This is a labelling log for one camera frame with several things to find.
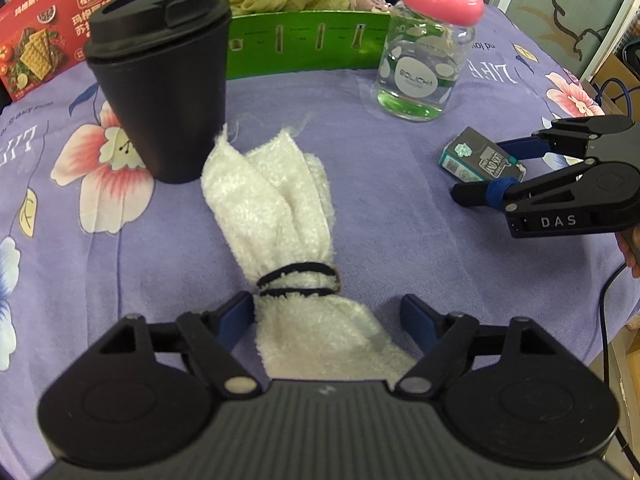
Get glass jar with pink lid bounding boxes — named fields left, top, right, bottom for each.
left=376, top=0, right=486, bottom=122

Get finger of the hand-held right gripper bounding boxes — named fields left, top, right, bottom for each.
left=450, top=157, right=598, bottom=211
left=497, top=115, right=636, bottom=161

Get brown paper bag blue handles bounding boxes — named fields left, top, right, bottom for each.
left=592, top=52, right=640, bottom=118

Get black lidded cup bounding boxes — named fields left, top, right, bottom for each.
left=82, top=0, right=233, bottom=186

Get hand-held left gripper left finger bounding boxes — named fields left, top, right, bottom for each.
left=95, top=290, right=263, bottom=401

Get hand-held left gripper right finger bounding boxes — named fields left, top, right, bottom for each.
left=395, top=294, right=551, bottom=401

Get cartoon printed sliding door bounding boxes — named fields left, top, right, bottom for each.
left=450, top=0, right=632, bottom=78

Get person's right hand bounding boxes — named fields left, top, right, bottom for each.
left=615, top=227, right=640, bottom=279

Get black hair tie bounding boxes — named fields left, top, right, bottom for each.
left=256, top=261, right=344, bottom=299

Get small teal card box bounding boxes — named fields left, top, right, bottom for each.
left=437, top=126, right=527, bottom=184

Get red cracker box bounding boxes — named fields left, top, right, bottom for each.
left=0, top=0, right=122, bottom=104

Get green cardboard box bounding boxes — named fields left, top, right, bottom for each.
left=165, top=0, right=407, bottom=81

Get dark blue cable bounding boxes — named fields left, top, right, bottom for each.
left=599, top=260, right=632, bottom=456

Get white fluffy towel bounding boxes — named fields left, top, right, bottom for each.
left=200, top=122, right=418, bottom=382

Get purple floral tablecloth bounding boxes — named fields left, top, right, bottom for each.
left=0, top=0, right=640, bottom=461

